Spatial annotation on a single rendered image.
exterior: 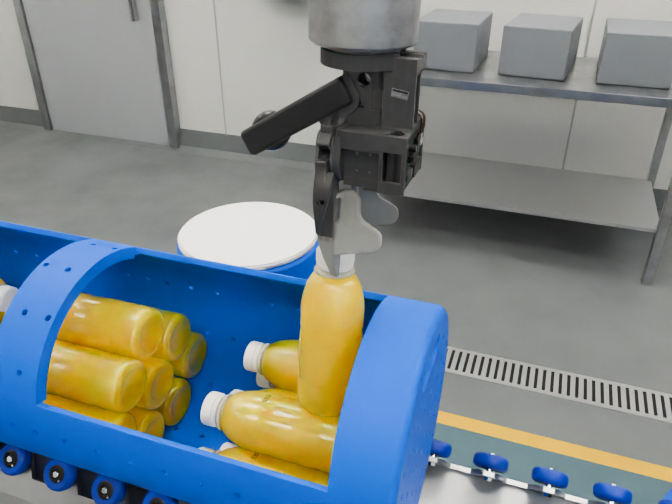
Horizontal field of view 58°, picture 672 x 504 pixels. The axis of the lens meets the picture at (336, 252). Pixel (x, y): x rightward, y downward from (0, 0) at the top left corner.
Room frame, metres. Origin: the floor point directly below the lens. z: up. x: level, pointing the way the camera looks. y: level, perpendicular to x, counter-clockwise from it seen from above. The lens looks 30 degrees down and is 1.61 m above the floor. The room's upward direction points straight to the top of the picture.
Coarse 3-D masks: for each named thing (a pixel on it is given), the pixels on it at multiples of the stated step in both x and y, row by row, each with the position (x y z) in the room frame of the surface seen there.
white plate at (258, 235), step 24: (216, 216) 1.14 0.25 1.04; (240, 216) 1.14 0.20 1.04; (264, 216) 1.14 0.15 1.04; (288, 216) 1.14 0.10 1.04; (192, 240) 1.04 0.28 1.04; (216, 240) 1.04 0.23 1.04; (240, 240) 1.04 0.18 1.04; (264, 240) 1.04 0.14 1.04; (288, 240) 1.04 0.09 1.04; (312, 240) 1.04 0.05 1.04; (240, 264) 0.95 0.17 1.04; (264, 264) 0.95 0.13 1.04
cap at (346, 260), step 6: (318, 246) 0.54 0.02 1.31; (318, 252) 0.52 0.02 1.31; (318, 258) 0.52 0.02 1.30; (342, 258) 0.51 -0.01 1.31; (348, 258) 0.52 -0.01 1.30; (354, 258) 0.53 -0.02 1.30; (318, 264) 0.52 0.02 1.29; (324, 264) 0.51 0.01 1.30; (342, 264) 0.51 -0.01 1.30; (348, 264) 0.52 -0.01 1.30; (324, 270) 0.51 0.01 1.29; (342, 270) 0.51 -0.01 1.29; (348, 270) 0.52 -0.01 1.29
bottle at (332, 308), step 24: (312, 288) 0.51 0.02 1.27; (336, 288) 0.50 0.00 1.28; (360, 288) 0.52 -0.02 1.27; (312, 312) 0.50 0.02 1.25; (336, 312) 0.49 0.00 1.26; (360, 312) 0.51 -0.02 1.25; (312, 336) 0.49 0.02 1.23; (336, 336) 0.49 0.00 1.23; (360, 336) 0.51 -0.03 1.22; (312, 360) 0.49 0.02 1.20; (336, 360) 0.48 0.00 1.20; (312, 384) 0.48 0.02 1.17; (336, 384) 0.48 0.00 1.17; (312, 408) 0.48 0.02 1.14; (336, 408) 0.48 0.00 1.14
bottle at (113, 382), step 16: (64, 352) 0.58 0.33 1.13; (80, 352) 0.58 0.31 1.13; (96, 352) 0.59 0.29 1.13; (64, 368) 0.56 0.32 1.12; (80, 368) 0.56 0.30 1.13; (96, 368) 0.56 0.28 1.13; (112, 368) 0.56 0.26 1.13; (128, 368) 0.56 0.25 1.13; (144, 368) 0.59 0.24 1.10; (48, 384) 0.56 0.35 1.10; (64, 384) 0.55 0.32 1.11; (80, 384) 0.55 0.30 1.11; (96, 384) 0.54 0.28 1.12; (112, 384) 0.54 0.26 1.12; (128, 384) 0.56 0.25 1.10; (144, 384) 0.58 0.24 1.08; (80, 400) 0.55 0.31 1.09; (96, 400) 0.54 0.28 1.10; (112, 400) 0.53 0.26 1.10; (128, 400) 0.55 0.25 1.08
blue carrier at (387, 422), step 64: (0, 256) 0.86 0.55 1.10; (64, 256) 0.64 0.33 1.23; (128, 256) 0.68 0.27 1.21; (192, 320) 0.74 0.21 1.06; (256, 320) 0.71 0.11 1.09; (384, 320) 0.51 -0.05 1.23; (0, 384) 0.52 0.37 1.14; (192, 384) 0.69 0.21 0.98; (256, 384) 0.67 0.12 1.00; (384, 384) 0.44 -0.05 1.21; (64, 448) 0.49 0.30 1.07; (128, 448) 0.45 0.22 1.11; (192, 448) 0.44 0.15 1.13; (384, 448) 0.39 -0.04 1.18
